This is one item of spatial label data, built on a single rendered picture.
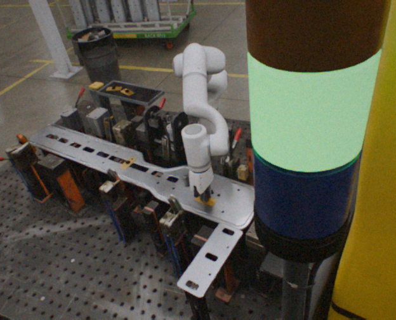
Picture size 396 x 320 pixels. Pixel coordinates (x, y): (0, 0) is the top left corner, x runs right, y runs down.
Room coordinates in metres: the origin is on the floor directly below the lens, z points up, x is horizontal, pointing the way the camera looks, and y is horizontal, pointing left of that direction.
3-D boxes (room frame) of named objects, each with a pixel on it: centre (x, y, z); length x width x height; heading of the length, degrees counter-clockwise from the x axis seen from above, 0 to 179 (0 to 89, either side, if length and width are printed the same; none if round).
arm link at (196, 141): (0.98, -0.01, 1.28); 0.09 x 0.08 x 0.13; 80
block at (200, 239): (0.83, 0.03, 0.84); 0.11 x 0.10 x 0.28; 141
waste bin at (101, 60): (4.25, 0.98, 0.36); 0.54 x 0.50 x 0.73; 149
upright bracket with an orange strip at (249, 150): (1.08, -0.21, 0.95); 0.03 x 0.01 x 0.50; 51
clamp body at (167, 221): (0.90, 0.14, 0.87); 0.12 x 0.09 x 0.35; 141
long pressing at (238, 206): (1.32, 0.35, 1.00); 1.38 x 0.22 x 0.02; 51
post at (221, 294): (0.77, -0.03, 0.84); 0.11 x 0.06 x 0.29; 141
